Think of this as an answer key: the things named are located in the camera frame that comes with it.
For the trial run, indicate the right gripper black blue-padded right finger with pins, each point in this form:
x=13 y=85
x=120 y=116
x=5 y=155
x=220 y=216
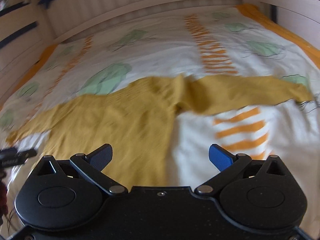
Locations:
x=229 y=165

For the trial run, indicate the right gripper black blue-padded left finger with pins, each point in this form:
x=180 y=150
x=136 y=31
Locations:
x=90 y=166

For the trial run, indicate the mustard yellow knit sweater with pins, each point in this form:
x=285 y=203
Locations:
x=137 y=121

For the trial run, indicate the white patterned duvet cover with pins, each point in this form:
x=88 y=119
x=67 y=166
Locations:
x=236 y=41

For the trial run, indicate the white wooden bed frame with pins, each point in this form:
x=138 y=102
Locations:
x=28 y=28

